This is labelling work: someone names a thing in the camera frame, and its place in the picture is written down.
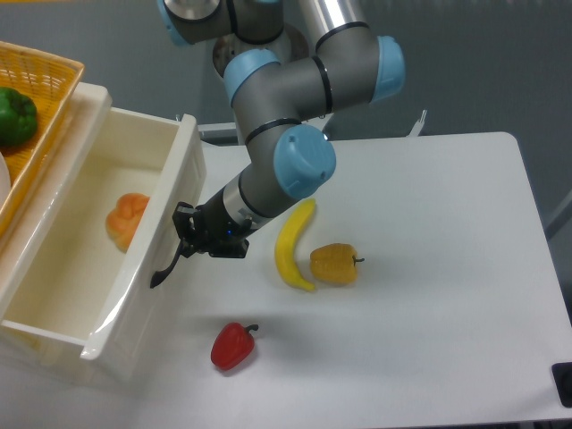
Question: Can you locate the yellow bell pepper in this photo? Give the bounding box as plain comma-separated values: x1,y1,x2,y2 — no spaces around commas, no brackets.
310,243,365,285

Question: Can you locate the black device at table edge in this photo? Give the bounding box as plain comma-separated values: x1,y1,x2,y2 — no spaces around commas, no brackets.
551,362,572,408

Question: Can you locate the white drawer cabinet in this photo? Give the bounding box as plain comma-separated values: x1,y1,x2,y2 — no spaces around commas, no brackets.
1,83,112,380

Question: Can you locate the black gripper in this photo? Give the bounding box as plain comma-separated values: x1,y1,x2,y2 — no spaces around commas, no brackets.
172,191,249,258

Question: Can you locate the red bell pepper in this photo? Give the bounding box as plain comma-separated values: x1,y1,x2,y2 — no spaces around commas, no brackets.
210,322,259,371

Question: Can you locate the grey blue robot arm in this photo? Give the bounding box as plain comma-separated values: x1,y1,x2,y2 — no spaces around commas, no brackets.
158,1,406,258

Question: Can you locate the yellow banana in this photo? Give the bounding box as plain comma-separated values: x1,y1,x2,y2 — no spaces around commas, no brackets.
274,198,316,292

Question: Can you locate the yellow woven basket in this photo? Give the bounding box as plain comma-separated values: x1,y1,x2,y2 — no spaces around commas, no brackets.
1,41,85,234

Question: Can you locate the orange bread roll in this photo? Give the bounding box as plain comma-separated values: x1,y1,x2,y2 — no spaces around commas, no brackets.
105,193,150,252

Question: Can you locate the black top drawer handle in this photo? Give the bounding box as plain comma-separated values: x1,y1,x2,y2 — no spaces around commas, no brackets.
149,240,184,289

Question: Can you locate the green bell pepper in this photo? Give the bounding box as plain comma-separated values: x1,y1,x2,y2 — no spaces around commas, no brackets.
1,87,38,147

